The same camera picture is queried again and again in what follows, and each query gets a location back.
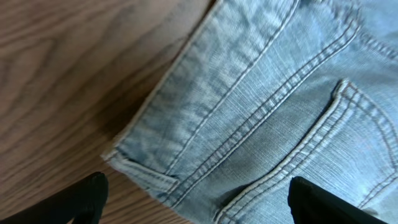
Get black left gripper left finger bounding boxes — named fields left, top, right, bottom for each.
left=1, top=172, right=109, bottom=224

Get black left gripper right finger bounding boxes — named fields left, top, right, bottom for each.
left=287, top=177, right=386, bottom=224

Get light blue denim shorts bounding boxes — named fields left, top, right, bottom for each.
left=103, top=0, right=397, bottom=223

